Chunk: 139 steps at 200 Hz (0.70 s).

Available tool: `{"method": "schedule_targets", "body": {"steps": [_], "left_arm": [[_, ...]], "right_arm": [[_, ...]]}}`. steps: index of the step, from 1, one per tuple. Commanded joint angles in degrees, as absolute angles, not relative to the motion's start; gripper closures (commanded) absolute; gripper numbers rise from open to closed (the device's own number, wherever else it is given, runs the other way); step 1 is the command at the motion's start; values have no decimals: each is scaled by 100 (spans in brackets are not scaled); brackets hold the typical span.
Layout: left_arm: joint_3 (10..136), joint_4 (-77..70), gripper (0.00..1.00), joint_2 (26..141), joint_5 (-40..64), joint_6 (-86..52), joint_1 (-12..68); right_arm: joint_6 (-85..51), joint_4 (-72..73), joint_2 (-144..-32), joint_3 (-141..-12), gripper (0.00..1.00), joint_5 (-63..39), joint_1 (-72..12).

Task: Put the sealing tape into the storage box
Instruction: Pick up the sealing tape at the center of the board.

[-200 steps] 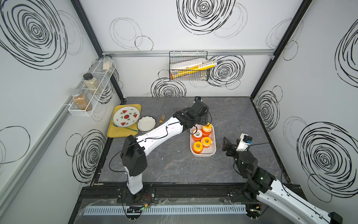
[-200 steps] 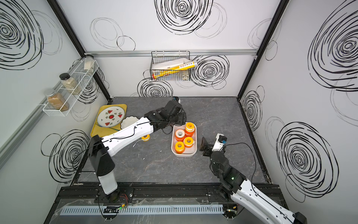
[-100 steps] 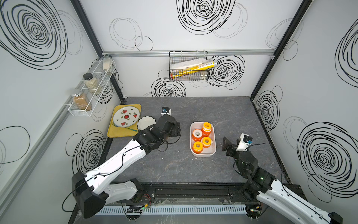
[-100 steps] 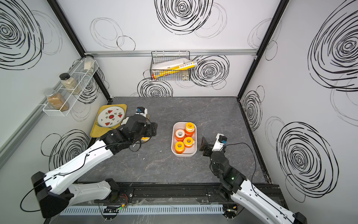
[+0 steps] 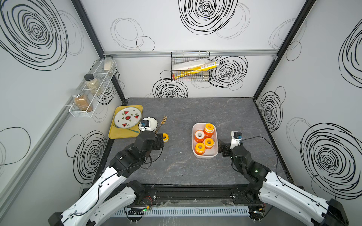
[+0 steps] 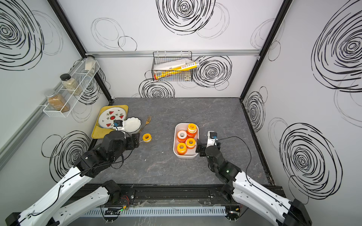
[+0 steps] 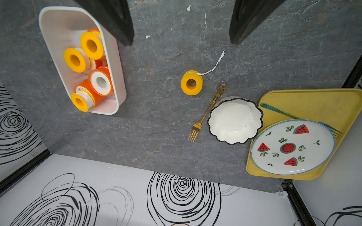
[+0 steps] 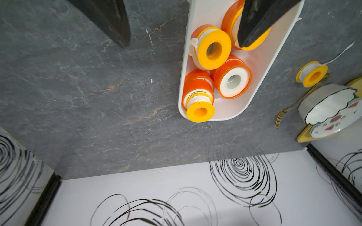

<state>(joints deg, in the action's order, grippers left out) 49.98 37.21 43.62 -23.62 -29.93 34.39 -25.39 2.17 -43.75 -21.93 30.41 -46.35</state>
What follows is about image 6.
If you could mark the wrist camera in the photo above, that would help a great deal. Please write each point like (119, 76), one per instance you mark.
(118, 125)
(211, 138)

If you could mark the gold fork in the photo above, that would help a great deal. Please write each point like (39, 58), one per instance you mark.
(146, 123)

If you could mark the yellow tape spool behind top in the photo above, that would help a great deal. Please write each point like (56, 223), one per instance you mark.
(147, 138)

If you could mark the spice jar black lid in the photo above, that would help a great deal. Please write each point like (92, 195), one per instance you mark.
(71, 84)

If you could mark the black corner frame post right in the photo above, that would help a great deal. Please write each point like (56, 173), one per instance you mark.
(267, 44)

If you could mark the aluminium wall rail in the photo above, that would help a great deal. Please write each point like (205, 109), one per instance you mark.
(174, 53)

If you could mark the white plastic storage box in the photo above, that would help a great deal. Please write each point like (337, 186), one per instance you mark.
(191, 153)

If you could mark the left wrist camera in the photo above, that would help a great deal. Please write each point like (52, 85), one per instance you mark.
(118, 125)

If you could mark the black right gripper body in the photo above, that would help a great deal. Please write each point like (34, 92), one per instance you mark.
(203, 147)

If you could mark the spice jar brown contents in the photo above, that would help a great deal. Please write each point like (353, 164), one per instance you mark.
(57, 101)

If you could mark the white wire spice rack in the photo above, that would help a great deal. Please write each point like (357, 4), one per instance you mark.
(90, 93)

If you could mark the yellow white foil box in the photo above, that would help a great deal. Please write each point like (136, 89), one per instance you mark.
(177, 70)

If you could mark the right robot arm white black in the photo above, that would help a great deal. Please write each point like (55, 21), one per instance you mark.
(241, 188)

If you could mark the white slotted cable duct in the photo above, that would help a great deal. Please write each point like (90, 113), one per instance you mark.
(158, 212)

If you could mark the black corner frame post left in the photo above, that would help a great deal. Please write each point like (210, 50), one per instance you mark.
(56, 7)

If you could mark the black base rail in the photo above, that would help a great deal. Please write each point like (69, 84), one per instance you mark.
(110, 195)

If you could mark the watermelon pattern plate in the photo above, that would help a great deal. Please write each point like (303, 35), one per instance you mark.
(107, 118)

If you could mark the yellow plastic tray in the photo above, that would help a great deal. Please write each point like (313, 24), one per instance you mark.
(98, 132)

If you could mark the black wire wall basket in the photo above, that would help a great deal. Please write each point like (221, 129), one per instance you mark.
(160, 60)

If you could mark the yellow tape spool uncovered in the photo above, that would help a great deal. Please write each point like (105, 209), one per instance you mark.
(192, 130)

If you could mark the yellow tape spool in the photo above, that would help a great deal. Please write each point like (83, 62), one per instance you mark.
(181, 149)
(147, 138)
(191, 143)

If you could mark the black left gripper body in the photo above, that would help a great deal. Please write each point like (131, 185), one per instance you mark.
(128, 144)

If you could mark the white scalloped bowl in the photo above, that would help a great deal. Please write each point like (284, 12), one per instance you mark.
(132, 125)

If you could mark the orange tape roll bottom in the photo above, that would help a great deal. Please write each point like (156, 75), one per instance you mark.
(182, 136)

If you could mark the spice jar far clear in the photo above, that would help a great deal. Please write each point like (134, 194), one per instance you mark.
(90, 63)

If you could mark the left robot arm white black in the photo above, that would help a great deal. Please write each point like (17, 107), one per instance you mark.
(85, 168)

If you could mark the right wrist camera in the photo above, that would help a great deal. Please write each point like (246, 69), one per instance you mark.
(211, 138)

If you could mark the black corner frame post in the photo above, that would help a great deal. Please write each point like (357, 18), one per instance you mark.
(56, 7)
(267, 44)

